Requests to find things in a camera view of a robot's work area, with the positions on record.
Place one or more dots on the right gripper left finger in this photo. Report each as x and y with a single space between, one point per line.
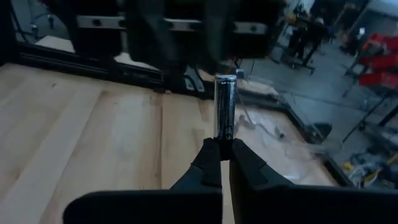
199 199

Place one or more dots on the black rolling cart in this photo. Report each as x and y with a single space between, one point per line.
306 34

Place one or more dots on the red storage bin stack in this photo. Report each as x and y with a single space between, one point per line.
379 62

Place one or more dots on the silver black battery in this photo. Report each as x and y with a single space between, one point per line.
224 105

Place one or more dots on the yellow plug connector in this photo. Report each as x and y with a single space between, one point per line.
349 166

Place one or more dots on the clear plastic bin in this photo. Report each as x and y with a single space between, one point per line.
273 149

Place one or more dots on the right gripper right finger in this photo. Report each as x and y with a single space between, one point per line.
255 193

